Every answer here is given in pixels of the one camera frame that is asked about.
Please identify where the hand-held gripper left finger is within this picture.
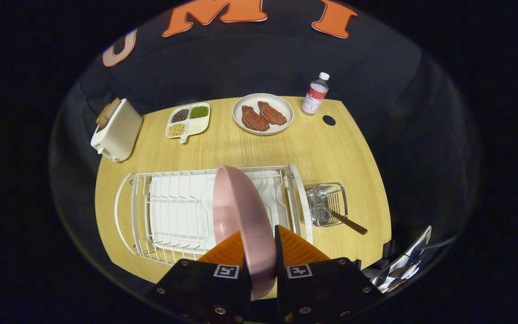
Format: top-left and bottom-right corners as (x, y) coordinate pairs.
(146, 230), (253, 324)

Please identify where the white toaster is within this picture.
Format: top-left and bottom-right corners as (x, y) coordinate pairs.
(90, 98), (143, 163)

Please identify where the white divided dish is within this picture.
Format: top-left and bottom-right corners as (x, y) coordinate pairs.
(165, 103), (211, 144)

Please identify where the metal wire basket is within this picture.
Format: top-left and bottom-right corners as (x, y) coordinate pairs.
(306, 182), (348, 227)

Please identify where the clear bottle with red label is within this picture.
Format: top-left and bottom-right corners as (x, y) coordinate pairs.
(301, 72), (330, 116)

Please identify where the red meat piece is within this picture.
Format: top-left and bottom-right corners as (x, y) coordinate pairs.
(258, 101), (287, 126)
(241, 105), (270, 132)

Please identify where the white wire dish rack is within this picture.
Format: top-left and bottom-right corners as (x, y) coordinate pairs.
(114, 163), (313, 265)

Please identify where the metal spoon with brown handle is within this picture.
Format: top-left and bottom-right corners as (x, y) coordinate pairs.
(322, 206), (368, 235)

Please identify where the toasted bread slice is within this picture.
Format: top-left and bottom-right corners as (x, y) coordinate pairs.
(104, 97), (121, 118)
(96, 103), (115, 129)

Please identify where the black backdrop cloth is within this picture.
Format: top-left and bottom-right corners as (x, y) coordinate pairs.
(50, 0), (480, 288)

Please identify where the white drip tray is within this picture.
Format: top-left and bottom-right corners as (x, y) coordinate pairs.
(149, 171), (286, 255)

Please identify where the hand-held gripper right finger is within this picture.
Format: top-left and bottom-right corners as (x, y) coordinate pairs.
(274, 225), (383, 324)

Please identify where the pink plate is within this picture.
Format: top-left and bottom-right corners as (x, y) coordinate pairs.
(213, 165), (277, 301)

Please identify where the beige round plate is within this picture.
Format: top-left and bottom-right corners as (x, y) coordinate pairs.
(232, 93), (294, 135)

